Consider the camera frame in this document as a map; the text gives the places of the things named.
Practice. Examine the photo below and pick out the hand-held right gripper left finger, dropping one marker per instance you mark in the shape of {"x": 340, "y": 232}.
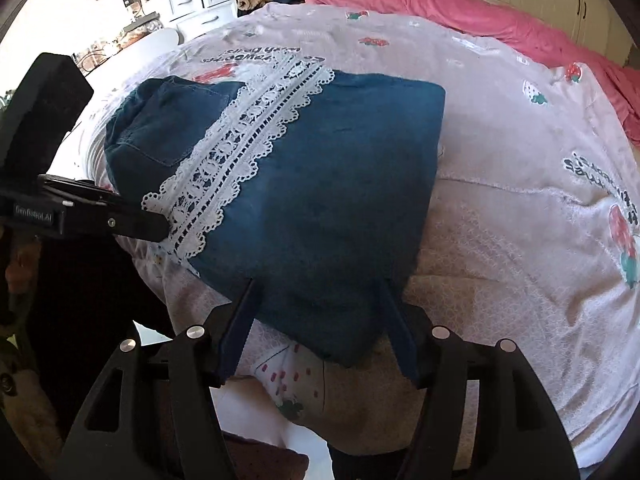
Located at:
{"x": 237, "y": 330}

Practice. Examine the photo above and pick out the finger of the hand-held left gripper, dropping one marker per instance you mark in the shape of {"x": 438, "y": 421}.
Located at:
{"x": 47, "y": 110}
{"x": 130, "y": 222}

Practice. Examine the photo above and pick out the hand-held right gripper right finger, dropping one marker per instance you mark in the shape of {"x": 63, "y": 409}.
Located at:
{"x": 400, "y": 340}

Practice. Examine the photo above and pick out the blue denim pants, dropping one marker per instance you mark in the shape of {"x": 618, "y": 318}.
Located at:
{"x": 320, "y": 185}

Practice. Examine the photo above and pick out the person's left hand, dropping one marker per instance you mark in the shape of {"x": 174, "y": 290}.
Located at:
{"x": 22, "y": 260}

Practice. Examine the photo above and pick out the white rounded chair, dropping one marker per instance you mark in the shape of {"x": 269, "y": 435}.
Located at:
{"x": 145, "y": 47}

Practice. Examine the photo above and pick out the dark dotted cloth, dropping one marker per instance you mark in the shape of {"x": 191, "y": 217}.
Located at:
{"x": 265, "y": 457}

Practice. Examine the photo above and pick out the pink strawberry printed blanket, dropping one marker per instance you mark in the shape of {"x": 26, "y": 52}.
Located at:
{"x": 500, "y": 185}

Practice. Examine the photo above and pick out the white drawer cabinet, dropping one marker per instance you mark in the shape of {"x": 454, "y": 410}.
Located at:
{"x": 200, "y": 5}

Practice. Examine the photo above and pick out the beige crumpled cloth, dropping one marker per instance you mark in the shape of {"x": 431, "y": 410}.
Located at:
{"x": 250, "y": 1}

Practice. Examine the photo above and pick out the pink duvet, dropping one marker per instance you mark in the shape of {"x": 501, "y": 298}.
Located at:
{"x": 475, "y": 15}

